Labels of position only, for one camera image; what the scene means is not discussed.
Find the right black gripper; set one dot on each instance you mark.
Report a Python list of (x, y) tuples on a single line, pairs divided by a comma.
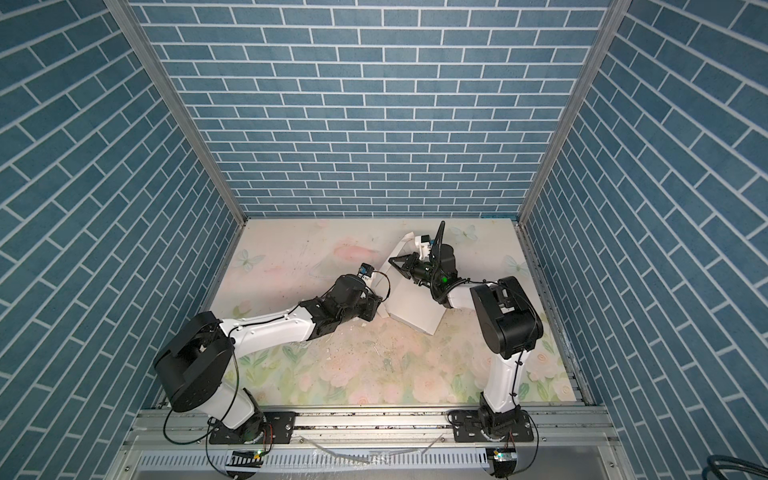
[(412, 263)]

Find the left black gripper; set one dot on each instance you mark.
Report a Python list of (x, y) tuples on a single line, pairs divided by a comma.
[(372, 306)]

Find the white paper box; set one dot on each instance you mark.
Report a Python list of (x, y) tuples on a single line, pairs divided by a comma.
[(411, 304)]

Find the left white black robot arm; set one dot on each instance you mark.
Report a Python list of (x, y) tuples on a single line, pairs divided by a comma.
[(198, 367)]

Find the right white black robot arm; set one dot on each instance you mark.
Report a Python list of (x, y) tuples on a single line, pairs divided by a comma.
[(510, 327)]

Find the left circuit board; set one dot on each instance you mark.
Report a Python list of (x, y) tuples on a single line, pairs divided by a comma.
[(242, 460)]

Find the circuit board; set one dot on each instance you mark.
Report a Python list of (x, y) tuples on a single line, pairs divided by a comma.
[(242, 460), (502, 461)]

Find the right circuit board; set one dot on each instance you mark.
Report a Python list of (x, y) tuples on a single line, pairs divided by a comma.
[(502, 461)]

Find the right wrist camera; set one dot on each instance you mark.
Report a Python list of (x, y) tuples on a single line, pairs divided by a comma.
[(423, 245)]

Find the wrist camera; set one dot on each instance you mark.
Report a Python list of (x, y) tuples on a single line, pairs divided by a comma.
[(365, 272), (423, 245)]

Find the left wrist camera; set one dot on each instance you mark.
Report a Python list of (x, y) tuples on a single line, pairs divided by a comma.
[(365, 272)]

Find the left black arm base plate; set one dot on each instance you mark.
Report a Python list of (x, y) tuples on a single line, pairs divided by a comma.
[(266, 428)]

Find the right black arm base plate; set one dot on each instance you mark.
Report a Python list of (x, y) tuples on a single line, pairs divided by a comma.
[(482, 425)]

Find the aluminium front rail frame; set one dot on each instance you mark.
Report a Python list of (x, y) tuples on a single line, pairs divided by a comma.
[(572, 441)]

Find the right aluminium corner post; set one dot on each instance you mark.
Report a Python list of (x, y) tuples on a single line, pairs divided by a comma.
[(596, 55)]

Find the aluminium corner post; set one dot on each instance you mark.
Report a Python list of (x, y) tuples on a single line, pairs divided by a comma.
[(596, 55), (129, 25)]

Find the left aluminium corner post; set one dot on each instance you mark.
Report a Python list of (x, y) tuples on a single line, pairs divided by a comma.
[(129, 25)]

